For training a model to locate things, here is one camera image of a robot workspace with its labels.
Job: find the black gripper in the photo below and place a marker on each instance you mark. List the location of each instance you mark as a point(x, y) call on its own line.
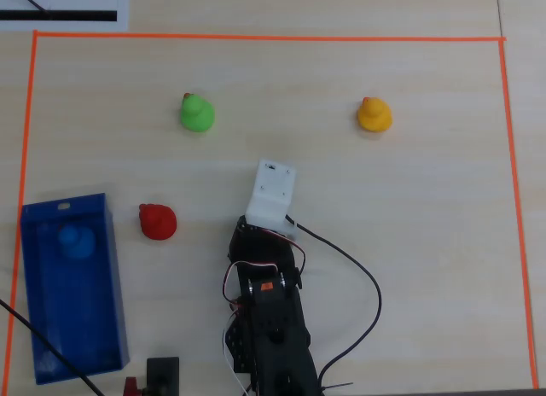
point(241, 238)

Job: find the blue rubber duck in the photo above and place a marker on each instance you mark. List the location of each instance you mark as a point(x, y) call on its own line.
point(76, 242)

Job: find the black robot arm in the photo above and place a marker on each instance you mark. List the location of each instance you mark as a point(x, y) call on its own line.
point(277, 340)

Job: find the red rubber duck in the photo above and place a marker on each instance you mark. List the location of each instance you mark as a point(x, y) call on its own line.
point(158, 222)

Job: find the green rubber duck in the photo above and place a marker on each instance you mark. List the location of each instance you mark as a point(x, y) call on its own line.
point(196, 114)

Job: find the yellow rubber duck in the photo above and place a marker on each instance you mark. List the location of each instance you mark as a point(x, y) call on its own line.
point(374, 116)

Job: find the blue plastic box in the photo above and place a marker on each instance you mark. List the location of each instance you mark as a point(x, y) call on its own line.
point(81, 310)

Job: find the black table clamp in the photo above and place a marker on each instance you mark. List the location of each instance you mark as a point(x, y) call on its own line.
point(163, 374)

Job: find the orange tape strip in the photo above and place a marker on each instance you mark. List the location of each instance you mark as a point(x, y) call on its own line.
point(516, 208)
point(268, 38)
point(22, 191)

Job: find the black tape strip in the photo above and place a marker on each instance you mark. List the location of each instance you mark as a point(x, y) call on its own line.
point(81, 15)

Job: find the white camera housing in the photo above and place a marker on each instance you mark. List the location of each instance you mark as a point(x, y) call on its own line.
point(273, 191)

